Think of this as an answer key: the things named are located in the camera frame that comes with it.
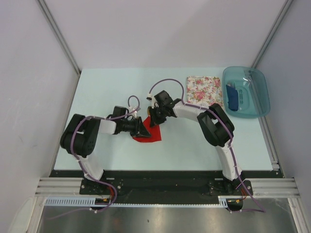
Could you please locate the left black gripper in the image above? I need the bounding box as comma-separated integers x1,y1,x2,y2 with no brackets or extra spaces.
120,116,151,138

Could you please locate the red paper napkin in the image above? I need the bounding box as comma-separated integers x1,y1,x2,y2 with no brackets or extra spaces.
133,116,162,143

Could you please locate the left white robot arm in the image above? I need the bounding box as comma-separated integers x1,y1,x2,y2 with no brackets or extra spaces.
60,106,151,194

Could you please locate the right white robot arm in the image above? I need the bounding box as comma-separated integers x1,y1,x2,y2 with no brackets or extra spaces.
147,91,242,195

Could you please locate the blue napkin roll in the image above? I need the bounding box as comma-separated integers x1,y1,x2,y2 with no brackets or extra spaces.
226,82,239,112

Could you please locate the floral tray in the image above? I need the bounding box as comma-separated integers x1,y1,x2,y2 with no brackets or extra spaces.
187,76,224,108

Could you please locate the teal plastic bin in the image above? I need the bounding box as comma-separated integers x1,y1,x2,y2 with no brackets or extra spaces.
223,66,270,118

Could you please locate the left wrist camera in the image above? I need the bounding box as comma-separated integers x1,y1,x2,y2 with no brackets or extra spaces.
128,106,140,118

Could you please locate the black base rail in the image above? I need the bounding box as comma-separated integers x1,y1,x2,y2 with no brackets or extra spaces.
50,170,284,203

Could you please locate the white cable duct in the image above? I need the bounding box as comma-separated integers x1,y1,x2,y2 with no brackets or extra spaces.
44,197,228,208

